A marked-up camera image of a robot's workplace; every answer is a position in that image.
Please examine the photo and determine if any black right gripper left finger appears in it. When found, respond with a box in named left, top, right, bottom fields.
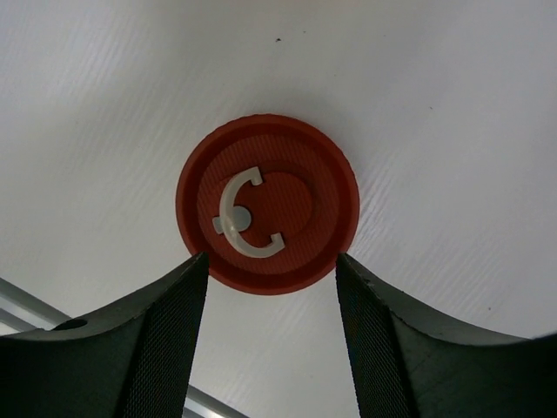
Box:
left=0, top=251, right=210, bottom=418

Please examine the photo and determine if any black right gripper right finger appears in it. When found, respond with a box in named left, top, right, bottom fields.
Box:
left=335, top=253, right=556, bottom=417

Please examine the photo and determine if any red round lid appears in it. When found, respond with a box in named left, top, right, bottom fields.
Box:
left=176, top=114, right=359, bottom=295

